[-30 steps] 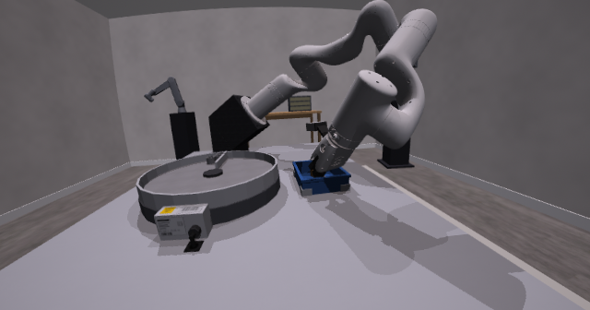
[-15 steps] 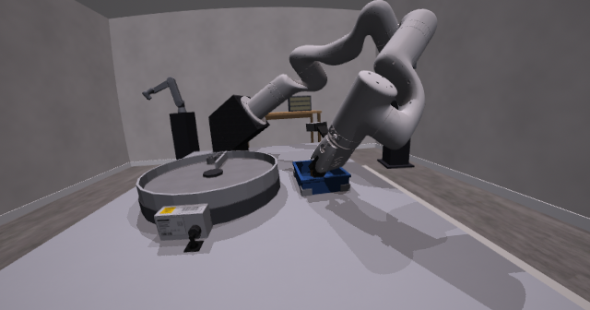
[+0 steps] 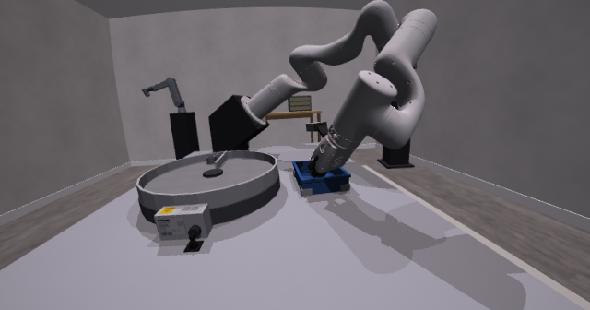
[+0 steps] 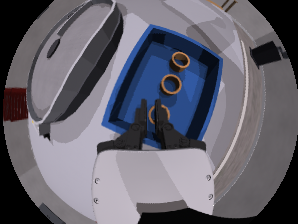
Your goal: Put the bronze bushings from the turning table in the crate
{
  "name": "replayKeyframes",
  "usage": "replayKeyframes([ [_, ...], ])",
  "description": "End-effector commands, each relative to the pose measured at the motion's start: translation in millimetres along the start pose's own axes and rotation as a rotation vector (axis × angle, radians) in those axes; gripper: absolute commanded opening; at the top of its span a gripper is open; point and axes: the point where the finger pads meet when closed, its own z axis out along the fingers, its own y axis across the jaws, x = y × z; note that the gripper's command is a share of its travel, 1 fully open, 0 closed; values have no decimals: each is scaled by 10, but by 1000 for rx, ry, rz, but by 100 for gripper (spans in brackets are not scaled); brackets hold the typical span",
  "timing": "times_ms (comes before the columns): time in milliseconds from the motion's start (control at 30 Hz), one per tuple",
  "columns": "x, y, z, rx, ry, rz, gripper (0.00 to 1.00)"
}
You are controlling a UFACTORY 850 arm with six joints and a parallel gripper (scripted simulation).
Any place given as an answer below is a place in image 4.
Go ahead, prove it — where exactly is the blue shallow tray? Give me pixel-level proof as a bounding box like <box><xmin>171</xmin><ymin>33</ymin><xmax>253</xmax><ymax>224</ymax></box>
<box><xmin>101</xmin><ymin>24</ymin><xmax>223</xmax><ymax>149</ymax></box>

